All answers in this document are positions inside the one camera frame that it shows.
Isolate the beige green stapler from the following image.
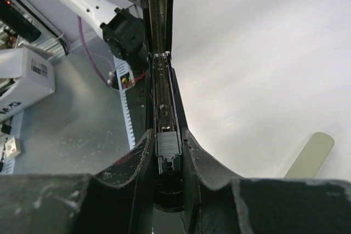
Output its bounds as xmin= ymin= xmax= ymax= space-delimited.
xmin=285 ymin=132 xmax=335 ymax=179

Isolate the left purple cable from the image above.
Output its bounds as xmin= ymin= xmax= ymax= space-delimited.
xmin=76 ymin=16 xmax=116 ymax=88

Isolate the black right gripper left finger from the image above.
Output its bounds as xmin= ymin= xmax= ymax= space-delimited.
xmin=1 ymin=129 xmax=154 ymax=233

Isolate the grey staple strip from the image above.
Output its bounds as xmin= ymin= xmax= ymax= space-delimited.
xmin=157 ymin=131 xmax=180 ymax=157

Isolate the white cardboard box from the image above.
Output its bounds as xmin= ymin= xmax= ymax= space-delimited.
xmin=1 ymin=46 xmax=55 ymax=122

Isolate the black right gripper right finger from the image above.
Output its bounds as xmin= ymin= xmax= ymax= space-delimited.
xmin=183 ymin=129 xmax=350 ymax=233

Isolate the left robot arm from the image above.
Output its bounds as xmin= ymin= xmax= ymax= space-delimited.
xmin=59 ymin=0 xmax=149 ymax=72

